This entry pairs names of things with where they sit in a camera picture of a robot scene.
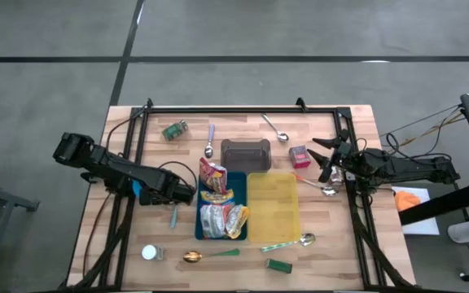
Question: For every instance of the red spice tin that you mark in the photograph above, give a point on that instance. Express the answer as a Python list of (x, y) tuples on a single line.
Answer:
[(299, 158)]

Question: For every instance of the white paper sheet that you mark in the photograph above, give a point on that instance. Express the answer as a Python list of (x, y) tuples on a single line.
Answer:
[(422, 226)]

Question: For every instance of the black aluminium table frame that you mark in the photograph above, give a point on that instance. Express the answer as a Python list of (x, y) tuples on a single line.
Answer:
[(238, 110)]

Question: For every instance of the all-metal silver spoon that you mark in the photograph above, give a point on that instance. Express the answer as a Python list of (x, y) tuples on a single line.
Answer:
[(283, 136)]

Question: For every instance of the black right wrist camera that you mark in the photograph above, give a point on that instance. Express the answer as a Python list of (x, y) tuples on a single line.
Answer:
[(344, 135)]

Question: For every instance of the yellow blue ramen pack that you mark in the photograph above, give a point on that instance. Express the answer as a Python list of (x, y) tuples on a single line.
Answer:
[(217, 198)]

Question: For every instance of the white red ramen pack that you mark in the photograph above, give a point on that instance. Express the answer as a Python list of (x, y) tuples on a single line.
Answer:
[(212, 219)]

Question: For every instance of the green spice jar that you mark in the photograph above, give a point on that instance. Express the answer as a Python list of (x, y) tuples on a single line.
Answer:
[(173, 131)]

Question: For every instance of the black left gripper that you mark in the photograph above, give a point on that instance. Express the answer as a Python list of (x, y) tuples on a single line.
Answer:
[(165, 189)]

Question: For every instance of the orange object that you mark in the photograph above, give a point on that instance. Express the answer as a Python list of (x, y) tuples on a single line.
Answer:
[(406, 200)]

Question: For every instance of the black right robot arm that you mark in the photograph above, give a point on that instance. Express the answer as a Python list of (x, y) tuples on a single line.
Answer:
[(413, 167)]

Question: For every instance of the yellow translucent plastic bin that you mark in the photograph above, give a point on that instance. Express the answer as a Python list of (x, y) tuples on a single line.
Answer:
[(273, 207)]

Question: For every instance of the yellow ramen noodle pack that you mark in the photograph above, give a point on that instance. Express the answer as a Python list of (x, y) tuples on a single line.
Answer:
[(238, 217)]

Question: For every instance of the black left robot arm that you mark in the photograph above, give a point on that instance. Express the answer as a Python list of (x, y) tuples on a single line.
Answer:
[(108, 167)]

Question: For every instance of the red ramen noodle pack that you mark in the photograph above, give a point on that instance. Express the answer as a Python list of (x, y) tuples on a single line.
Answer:
[(213, 177)]

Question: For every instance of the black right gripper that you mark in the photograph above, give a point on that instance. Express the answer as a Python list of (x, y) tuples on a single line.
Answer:
[(345, 156)]

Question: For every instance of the silver spice packet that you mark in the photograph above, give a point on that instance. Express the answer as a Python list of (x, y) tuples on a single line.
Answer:
[(336, 177)]

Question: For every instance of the dark grey translucent bin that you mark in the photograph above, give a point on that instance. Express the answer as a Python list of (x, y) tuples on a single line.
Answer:
[(244, 156)]

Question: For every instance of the green spice box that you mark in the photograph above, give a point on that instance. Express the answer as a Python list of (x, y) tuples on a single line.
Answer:
[(279, 266)]

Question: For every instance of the teal blue plastic bin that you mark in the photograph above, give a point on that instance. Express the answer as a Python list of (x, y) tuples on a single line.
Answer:
[(240, 183)]

